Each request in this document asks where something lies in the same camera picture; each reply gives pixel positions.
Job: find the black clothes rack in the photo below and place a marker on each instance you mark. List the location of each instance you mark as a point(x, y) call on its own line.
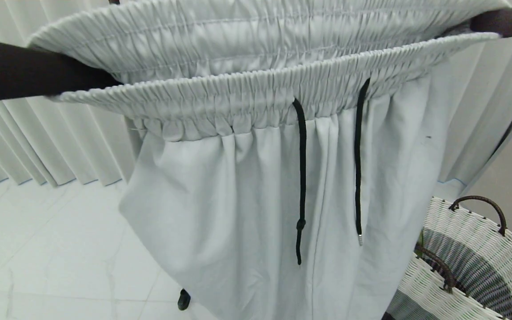
point(184, 300)

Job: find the white laundry basket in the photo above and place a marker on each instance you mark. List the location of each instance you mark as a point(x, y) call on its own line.
point(500, 262)

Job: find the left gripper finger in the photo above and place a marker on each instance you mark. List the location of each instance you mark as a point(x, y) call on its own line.
point(20, 69)

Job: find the pale grey shorts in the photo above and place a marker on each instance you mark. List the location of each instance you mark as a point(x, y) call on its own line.
point(238, 186)

